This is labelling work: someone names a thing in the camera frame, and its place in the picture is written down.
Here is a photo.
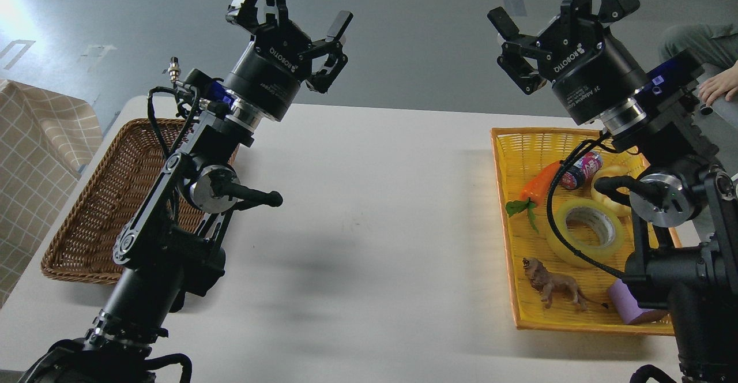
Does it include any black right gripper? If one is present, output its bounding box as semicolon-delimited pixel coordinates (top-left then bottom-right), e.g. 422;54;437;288
487;0;647;125

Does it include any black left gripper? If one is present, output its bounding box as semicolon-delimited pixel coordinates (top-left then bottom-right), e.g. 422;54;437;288
223;0;353;121

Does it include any yellow tape roll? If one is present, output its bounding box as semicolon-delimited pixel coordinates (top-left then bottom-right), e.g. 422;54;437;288
544;198;628;269

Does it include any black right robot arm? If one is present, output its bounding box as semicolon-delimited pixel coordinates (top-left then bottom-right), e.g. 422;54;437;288
488;0;737;382

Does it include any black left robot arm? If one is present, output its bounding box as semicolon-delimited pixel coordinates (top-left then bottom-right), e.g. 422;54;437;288
20;0;353;382

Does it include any person's hand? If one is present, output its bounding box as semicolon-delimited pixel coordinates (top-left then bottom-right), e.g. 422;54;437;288
698;62;737;106

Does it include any small purple can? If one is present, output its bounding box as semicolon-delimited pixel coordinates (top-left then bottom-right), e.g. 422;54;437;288
559;151;604;190

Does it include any orange toy carrot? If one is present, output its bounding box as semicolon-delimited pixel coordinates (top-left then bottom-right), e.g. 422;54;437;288
505;160;562;234

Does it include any beige checkered cloth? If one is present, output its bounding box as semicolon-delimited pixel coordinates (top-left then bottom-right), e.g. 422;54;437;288
1;79;102;303

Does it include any brown toy lion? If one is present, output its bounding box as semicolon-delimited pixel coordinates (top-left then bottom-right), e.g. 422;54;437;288
522;257;609;310

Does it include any yellow plastic basket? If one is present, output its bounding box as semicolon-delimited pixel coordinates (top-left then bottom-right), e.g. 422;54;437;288
491;127;675;336

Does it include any brown wicker basket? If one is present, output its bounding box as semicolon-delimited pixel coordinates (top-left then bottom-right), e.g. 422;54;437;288
40;118;240;285

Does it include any purple foam block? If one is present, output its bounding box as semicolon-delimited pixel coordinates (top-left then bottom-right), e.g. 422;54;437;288
607;279;669;325

